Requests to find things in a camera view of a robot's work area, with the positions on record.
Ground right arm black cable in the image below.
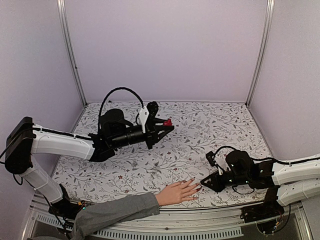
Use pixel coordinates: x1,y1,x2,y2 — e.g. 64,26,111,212
213,145,237,158

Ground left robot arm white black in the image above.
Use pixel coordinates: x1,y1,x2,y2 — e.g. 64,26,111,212
1,106,175,217

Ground aluminium front rail frame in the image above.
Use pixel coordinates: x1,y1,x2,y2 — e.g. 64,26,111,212
22,192,313,240

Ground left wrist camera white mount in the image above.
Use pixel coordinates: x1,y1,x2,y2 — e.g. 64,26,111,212
135,101,159,134

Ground aluminium corner post right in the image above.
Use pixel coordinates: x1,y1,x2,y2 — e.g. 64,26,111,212
246,0,275,106

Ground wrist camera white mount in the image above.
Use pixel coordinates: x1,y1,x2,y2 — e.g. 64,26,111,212
135,101,159,134
205,151,225,175

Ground red nail polish bottle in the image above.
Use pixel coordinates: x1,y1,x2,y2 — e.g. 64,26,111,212
163,119,173,126

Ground mannequin hand with nails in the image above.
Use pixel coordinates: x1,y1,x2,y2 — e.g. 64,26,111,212
155,178,201,207

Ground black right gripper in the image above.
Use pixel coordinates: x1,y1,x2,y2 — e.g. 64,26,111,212
201,170,250,193

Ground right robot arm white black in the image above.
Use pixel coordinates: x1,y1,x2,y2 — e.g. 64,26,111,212
200,148,320,218

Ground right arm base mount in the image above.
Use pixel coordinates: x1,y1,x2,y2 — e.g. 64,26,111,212
240,186,292,236

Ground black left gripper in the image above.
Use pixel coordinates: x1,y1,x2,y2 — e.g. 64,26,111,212
111,117,174,149

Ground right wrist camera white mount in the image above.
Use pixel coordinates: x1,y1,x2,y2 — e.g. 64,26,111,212
205,151,225,175

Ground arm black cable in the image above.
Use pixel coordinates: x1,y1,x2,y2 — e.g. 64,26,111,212
98,86,145,120
213,145,237,158

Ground aluminium corner post left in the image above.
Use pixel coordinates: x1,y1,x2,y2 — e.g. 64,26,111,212
56,0,88,107

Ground grey sleeved forearm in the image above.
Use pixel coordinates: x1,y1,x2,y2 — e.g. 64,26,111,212
72,192,160,240

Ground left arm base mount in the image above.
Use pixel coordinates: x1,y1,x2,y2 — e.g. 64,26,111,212
48,184,90,220

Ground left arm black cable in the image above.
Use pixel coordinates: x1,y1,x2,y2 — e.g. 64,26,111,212
98,86,145,120

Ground aluminium corner post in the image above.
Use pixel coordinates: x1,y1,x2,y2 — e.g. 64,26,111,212
56,0,88,107
246,0,275,106

